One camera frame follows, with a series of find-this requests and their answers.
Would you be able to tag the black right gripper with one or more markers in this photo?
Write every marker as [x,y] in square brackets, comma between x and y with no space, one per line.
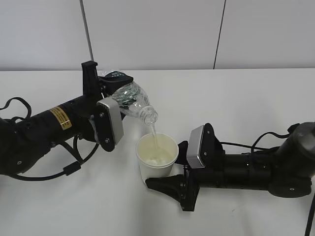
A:
[182,188]

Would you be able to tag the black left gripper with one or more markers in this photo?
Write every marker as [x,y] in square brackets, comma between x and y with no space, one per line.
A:
[95,86]

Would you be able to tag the clear green-label water bottle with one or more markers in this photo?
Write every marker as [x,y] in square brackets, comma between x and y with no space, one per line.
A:
[134,102]

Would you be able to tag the white paper cup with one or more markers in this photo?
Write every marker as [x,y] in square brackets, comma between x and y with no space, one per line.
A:
[156,154]

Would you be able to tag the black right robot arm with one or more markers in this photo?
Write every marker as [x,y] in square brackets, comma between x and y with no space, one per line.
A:
[285,171]

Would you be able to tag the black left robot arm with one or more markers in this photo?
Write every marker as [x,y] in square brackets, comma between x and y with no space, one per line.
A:
[94,116]

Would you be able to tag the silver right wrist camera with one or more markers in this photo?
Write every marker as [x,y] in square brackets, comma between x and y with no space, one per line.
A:
[194,148]

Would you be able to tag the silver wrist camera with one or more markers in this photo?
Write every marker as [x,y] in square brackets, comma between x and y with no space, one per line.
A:
[194,148]
[113,109]

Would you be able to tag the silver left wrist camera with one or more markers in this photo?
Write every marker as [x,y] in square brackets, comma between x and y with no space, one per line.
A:
[113,109]

